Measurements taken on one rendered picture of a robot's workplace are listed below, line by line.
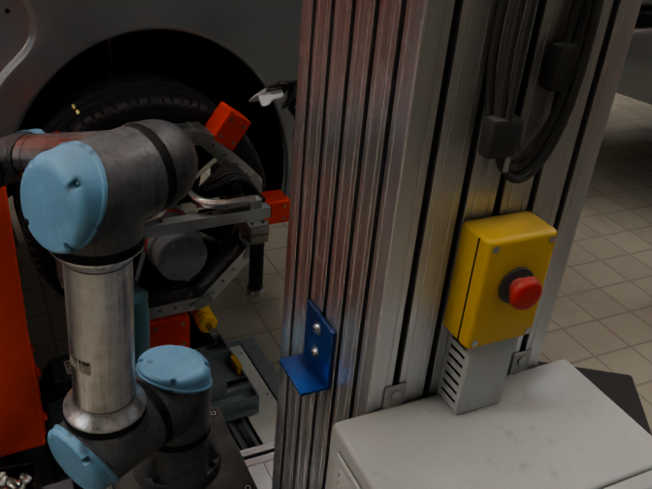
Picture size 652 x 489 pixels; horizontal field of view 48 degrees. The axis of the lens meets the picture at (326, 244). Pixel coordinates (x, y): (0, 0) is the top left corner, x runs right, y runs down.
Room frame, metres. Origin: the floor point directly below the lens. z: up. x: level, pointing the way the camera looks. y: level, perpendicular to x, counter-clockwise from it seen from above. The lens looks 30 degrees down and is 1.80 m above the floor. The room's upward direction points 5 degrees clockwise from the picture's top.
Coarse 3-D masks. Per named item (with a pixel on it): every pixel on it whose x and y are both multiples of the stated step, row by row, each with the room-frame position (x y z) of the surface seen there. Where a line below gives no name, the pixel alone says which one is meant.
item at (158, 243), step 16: (176, 208) 1.66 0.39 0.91; (160, 240) 1.52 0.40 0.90; (176, 240) 1.50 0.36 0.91; (192, 240) 1.52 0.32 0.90; (160, 256) 1.48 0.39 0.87; (176, 256) 1.50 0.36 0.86; (192, 256) 1.52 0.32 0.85; (160, 272) 1.49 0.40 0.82; (176, 272) 1.50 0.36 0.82; (192, 272) 1.52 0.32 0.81
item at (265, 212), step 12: (264, 204) 1.59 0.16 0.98; (180, 216) 1.49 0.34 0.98; (192, 216) 1.49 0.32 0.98; (204, 216) 1.50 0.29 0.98; (216, 216) 1.51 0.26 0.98; (228, 216) 1.52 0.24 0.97; (240, 216) 1.54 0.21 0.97; (252, 216) 1.56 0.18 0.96; (264, 216) 1.57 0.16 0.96; (156, 228) 1.44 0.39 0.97; (168, 228) 1.45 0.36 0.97; (180, 228) 1.46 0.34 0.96; (192, 228) 1.48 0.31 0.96; (204, 228) 1.49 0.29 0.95
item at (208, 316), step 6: (192, 312) 1.75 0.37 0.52; (198, 312) 1.73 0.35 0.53; (204, 312) 1.72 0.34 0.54; (210, 312) 1.73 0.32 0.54; (198, 318) 1.71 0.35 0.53; (204, 318) 1.70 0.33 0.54; (210, 318) 1.71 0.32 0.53; (198, 324) 1.70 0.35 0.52; (204, 324) 1.70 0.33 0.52; (210, 324) 1.70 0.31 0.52; (216, 324) 1.72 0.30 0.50; (204, 330) 1.70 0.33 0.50; (210, 330) 1.68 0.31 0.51
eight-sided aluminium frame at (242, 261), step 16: (192, 128) 1.69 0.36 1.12; (208, 144) 1.69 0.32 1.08; (224, 160) 1.72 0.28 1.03; (240, 160) 1.74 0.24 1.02; (256, 176) 1.76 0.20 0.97; (240, 192) 1.80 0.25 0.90; (240, 240) 1.79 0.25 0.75; (224, 256) 1.77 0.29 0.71; (240, 256) 1.74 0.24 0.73; (208, 272) 1.75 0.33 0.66; (224, 272) 1.72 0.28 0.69; (192, 288) 1.72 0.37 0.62; (208, 288) 1.70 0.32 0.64; (160, 304) 1.63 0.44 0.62; (176, 304) 1.65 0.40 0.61; (192, 304) 1.68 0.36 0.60; (208, 304) 1.69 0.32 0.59
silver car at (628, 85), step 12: (648, 0) 3.43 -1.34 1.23; (648, 12) 3.42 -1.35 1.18; (636, 24) 3.44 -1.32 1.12; (648, 24) 3.41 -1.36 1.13; (636, 36) 3.42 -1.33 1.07; (648, 36) 3.39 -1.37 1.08; (636, 48) 3.41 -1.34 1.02; (648, 48) 3.38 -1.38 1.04; (636, 60) 3.41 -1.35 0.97; (648, 60) 3.37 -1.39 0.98; (624, 72) 3.45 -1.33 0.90; (636, 72) 3.41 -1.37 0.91; (648, 72) 3.38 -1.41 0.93; (624, 84) 3.46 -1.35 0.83; (636, 84) 3.42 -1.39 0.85; (648, 84) 3.38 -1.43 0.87; (636, 96) 3.42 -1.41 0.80; (648, 96) 3.39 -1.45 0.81
